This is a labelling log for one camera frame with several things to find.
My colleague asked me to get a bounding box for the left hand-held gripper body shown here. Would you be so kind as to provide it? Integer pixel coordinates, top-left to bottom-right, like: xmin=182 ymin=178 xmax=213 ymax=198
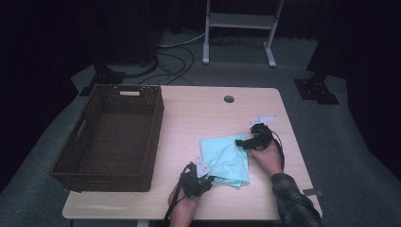
xmin=179 ymin=156 xmax=213 ymax=199

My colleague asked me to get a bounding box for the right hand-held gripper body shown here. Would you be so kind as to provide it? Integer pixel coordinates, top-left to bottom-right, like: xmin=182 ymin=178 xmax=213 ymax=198
xmin=249 ymin=115 xmax=279 ymax=151

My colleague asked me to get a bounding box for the mint green t-shirt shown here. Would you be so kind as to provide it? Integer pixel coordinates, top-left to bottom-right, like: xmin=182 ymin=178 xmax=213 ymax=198
xmin=200 ymin=134 xmax=251 ymax=189

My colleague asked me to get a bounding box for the brown wicker basket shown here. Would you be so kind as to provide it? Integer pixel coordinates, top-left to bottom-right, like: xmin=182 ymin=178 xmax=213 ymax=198
xmin=49 ymin=83 xmax=166 ymax=193

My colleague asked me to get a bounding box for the person's left hand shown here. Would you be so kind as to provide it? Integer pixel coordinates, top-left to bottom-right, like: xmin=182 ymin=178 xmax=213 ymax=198
xmin=167 ymin=183 xmax=201 ymax=221

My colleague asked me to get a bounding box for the person's right hand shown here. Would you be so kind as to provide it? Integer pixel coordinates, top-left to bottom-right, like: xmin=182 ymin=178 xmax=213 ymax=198
xmin=248 ymin=142 xmax=285 ymax=178

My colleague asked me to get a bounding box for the black stand base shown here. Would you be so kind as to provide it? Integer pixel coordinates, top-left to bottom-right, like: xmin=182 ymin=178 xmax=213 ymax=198
xmin=293 ymin=70 xmax=340 ymax=106
xmin=78 ymin=61 xmax=127 ymax=97

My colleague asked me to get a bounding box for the grey tape strip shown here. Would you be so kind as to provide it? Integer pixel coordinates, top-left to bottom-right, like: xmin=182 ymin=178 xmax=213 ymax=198
xmin=302 ymin=187 xmax=324 ymax=197

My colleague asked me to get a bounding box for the white metal stand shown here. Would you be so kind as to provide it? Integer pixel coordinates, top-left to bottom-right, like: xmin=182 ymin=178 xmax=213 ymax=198
xmin=201 ymin=0 xmax=285 ymax=69

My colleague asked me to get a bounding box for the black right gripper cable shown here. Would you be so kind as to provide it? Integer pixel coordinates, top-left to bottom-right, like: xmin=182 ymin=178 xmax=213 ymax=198
xmin=270 ymin=131 xmax=286 ymax=172

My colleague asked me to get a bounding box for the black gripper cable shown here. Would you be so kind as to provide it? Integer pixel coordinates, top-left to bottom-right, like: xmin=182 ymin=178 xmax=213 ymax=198
xmin=162 ymin=163 xmax=194 ymax=227
xmin=270 ymin=131 xmax=286 ymax=172

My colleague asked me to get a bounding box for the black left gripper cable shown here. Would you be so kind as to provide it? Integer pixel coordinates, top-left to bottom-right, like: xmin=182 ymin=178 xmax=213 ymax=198
xmin=162 ymin=163 xmax=194 ymax=227

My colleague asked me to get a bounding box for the thin black floor cable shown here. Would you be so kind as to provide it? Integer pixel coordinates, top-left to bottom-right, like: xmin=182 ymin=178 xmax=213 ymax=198
xmin=138 ymin=46 xmax=196 ymax=86

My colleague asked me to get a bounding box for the white floor cable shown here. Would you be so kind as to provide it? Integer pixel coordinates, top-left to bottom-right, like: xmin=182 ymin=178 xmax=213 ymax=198
xmin=157 ymin=32 xmax=206 ymax=49

